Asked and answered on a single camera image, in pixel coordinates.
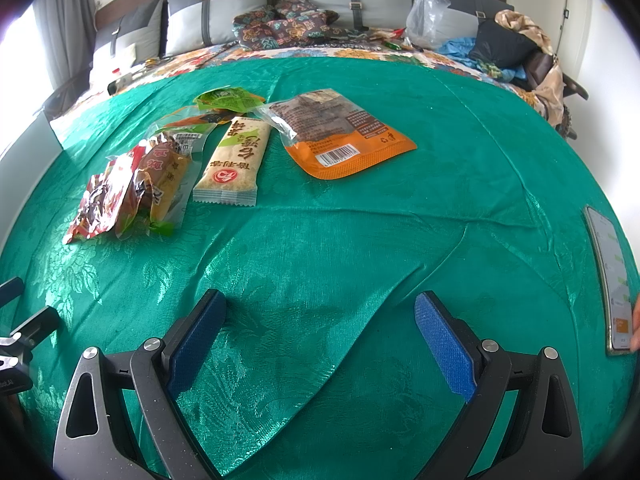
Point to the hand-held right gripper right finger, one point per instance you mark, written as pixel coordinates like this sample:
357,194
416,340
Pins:
445,345

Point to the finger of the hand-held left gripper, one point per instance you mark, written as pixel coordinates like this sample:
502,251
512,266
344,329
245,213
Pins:
37,327
11,290

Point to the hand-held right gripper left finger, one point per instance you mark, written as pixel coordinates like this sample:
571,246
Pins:
197,340

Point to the red snack packet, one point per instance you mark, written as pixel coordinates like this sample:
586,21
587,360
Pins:
100,200

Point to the clear brown bread packet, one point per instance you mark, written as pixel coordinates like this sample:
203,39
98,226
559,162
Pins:
160,185

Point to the cream long snack packet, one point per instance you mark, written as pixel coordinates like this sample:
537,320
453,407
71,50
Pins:
232,160

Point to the clear orange-rimmed snack packet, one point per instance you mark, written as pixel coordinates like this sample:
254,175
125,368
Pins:
185,132

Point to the orange snack packet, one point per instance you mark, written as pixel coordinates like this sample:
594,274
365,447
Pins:
340,135

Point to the green snack packet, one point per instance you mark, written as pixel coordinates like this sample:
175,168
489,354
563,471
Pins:
230,99

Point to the green bedspread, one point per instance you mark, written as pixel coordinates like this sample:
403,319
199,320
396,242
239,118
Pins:
350,240

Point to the smartphone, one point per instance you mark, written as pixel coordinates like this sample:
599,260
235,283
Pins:
612,280

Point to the black chair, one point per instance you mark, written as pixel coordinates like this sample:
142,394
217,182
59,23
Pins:
65,95

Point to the white bag with red mark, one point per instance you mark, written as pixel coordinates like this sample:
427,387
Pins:
115,60

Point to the grey curtain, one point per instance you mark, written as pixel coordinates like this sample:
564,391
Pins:
65,25

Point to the beige patterned cloth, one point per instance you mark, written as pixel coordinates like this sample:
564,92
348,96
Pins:
550,85

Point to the dark wooden chair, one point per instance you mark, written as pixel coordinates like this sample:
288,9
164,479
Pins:
575,90

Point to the blue plastic bag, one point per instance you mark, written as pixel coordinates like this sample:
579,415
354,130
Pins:
460,50

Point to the black bag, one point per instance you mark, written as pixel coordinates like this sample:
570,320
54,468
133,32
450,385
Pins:
500,42

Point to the pile of small wrappers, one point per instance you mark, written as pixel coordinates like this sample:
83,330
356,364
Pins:
390,37

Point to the large dark patterned pillow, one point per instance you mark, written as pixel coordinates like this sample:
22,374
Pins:
285,30

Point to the clear plastic bag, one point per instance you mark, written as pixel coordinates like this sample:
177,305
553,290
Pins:
427,20

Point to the small dark patterned pillow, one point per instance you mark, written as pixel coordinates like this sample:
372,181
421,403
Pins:
295,5

